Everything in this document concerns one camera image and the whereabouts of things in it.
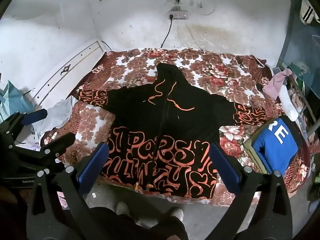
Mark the white cloth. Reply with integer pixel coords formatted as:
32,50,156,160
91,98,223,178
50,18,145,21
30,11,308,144
279,87,299,120

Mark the black power cable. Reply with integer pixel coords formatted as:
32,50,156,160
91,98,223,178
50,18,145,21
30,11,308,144
160,17,173,48

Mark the white black-striped shoe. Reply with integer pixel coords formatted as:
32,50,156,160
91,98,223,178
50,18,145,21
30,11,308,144
299,0,320,25

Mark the white bed headboard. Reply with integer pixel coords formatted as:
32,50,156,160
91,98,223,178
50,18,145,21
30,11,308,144
34,40,112,105

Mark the folded green garment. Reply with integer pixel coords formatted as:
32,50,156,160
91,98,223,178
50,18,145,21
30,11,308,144
243,127,273,174

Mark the grey cloth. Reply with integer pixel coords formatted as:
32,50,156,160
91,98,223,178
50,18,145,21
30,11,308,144
32,96,79,143

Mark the teal cloth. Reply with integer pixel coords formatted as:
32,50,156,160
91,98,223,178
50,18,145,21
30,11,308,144
0,80,33,123

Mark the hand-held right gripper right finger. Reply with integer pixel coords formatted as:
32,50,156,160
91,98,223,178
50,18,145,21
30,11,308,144
209,142,293,240

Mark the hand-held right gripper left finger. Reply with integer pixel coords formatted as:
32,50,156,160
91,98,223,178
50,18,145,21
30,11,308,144
26,142,110,240

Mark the folded blue garment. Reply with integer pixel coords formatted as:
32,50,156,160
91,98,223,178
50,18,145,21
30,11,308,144
252,116,299,177

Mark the person's right leg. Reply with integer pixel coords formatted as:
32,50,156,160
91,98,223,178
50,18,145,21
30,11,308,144
140,215,190,240

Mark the blue mosquito net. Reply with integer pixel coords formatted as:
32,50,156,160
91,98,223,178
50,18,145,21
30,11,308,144
287,17,320,93

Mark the person's shoe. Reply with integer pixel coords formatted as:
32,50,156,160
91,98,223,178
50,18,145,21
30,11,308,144
115,201,130,215
170,207,184,222

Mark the grey metal bunk bed frame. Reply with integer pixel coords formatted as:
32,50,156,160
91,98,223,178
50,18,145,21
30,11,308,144
277,0,320,140

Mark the pink cloth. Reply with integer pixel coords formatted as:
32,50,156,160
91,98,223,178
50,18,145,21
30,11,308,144
263,69,293,100

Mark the person's left shoe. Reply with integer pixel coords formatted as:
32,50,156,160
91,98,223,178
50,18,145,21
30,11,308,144
115,201,130,215

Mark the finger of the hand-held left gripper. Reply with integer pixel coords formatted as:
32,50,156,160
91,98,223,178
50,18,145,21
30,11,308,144
1,109,48,133
40,132,76,156

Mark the red floral blanket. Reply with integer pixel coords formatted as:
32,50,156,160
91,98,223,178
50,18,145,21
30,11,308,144
40,47,310,205

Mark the black hoodie with orange print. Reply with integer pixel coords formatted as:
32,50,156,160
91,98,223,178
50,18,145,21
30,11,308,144
79,64,268,200

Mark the wall power strip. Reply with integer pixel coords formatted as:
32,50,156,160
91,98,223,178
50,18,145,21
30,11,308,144
168,10,188,20

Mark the person's right shoe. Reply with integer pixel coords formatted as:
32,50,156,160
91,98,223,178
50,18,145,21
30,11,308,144
170,207,184,222

